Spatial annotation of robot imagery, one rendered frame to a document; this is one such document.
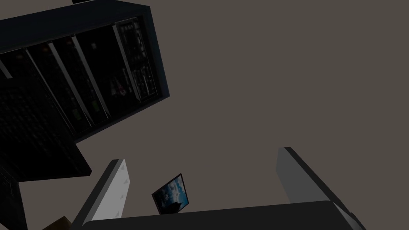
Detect blue sky framed picture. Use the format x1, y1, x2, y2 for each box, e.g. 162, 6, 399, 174
151, 173, 190, 215

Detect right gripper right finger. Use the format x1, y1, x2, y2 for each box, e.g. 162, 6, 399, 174
276, 147, 367, 230

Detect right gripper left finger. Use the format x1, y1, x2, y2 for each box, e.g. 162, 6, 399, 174
72, 158, 130, 226

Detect dark bookshelf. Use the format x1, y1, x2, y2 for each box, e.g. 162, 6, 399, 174
0, 0, 171, 182

